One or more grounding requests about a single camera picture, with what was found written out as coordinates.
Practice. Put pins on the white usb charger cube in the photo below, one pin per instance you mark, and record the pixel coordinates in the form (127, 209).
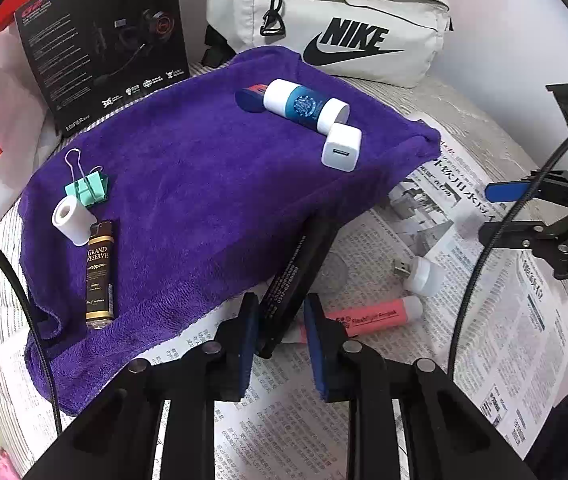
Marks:
(341, 148)

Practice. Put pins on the black headset box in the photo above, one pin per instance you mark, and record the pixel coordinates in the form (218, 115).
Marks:
(92, 57)

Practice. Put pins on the teal binder clip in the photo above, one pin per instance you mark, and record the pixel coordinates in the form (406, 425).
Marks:
(89, 188)

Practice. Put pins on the newspaper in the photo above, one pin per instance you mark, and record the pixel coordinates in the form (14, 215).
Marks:
(420, 241)

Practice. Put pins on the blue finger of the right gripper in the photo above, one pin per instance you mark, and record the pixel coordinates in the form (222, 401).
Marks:
(512, 191)
(516, 235)

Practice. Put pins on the white tape roll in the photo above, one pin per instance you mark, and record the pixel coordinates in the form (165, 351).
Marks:
(73, 220)

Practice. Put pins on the grand reserve mini bottle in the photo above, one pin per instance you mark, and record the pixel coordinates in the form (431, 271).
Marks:
(100, 309)

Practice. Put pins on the white blue cylindrical bottle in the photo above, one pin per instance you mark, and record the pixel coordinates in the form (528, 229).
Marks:
(306, 107)

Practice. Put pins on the black marker pen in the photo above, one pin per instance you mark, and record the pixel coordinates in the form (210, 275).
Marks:
(289, 287)

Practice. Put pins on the white Miniso plastic bag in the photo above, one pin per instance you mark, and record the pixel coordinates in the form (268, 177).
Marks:
(27, 133)

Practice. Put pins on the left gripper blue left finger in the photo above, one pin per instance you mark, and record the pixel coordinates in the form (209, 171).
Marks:
(238, 338)

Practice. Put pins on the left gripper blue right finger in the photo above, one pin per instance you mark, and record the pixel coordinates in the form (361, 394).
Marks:
(324, 340)

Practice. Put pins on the white usb night light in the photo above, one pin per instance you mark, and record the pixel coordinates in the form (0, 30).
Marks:
(420, 276)

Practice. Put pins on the white Nike bag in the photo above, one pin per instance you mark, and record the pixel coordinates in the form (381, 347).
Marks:
(390, 41)

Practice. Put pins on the purple towel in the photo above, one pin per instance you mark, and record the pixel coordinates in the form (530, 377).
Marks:
(206, 199)

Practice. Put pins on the pink highlighter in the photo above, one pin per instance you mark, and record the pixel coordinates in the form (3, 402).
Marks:
(371, 319)

